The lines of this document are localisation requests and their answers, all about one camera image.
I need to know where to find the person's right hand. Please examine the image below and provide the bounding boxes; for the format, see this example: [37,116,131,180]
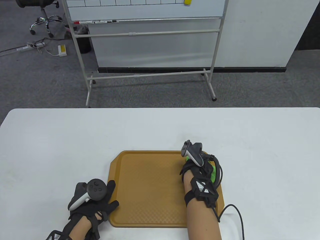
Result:
[180,160,215,183]

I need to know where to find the person's left hand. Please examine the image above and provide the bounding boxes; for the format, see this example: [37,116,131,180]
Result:
[68,180,120,222]

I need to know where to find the green square towel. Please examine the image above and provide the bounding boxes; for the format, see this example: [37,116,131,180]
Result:
[184,155,218,185]

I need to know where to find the brown plastic food tray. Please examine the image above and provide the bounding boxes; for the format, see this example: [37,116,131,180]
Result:
[108,150,225,228]

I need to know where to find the person's right forearm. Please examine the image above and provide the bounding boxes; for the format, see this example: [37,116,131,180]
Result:
[183,172,222,240]

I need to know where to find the person's left forearm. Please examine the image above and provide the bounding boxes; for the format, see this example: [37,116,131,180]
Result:
[67,212,103,240]

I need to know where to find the grey white left hand controller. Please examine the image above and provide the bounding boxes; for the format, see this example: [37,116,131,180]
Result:
[68,178,108,211]

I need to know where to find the grey white hand controller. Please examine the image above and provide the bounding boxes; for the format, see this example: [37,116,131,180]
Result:
[181,140,209,167]
[68,178,108,211]

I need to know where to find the grey white right hand controller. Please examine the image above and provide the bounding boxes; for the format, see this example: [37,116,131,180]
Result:
[181,140,209,167]

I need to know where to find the black waste bin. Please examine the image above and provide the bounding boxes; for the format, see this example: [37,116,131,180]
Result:
[76,26,92,54]

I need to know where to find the whiteboard on wheeled stand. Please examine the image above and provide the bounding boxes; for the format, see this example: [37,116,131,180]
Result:
[61,0,229,108]

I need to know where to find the white power strip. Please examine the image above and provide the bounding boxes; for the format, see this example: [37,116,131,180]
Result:
[16,42,46,52]

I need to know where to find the black office chair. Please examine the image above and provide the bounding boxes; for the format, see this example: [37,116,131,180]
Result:
[15,0,64,38]

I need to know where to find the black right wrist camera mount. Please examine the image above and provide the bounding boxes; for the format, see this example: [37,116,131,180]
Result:
[184,176,219,208]

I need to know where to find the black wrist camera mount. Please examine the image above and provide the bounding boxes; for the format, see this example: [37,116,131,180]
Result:
[45,219,100,240]
[184,176,219,208]

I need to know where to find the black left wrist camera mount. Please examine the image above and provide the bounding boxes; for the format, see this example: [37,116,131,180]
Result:
[45,219,100,240]

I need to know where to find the black cable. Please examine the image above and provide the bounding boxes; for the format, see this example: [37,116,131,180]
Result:
[204,154,244,240]

